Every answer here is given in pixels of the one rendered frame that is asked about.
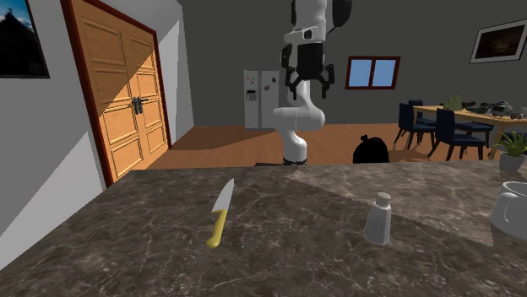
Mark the white-framed dark wall picture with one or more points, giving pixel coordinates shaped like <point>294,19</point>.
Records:
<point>500,41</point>

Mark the wooden dining table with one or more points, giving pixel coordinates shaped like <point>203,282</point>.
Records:
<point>477,115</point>

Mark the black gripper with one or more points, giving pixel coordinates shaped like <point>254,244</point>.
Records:
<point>310,59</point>

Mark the red-framed window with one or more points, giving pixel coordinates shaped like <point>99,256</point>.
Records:
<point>372,72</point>

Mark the black-framed wall picture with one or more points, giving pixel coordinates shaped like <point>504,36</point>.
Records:
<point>18,45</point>

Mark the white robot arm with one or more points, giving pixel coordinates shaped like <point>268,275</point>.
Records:
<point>297,117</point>

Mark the dark blue dining chair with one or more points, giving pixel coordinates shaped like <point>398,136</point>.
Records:
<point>407,119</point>
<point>416,103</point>
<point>479,126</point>
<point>448,127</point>

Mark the potted green plant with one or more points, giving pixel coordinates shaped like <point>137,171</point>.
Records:
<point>512,160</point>

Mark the black rubbish bag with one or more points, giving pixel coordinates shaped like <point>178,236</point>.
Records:
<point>370,151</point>

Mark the white salt shaker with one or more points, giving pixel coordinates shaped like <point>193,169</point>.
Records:
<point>378,224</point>

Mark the wooden double door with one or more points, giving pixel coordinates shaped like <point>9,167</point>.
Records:
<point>119,98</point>

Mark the white mug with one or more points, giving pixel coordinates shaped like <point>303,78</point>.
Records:
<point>512,210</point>

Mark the grey refrigerator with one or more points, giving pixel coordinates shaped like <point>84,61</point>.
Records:
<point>258,103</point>

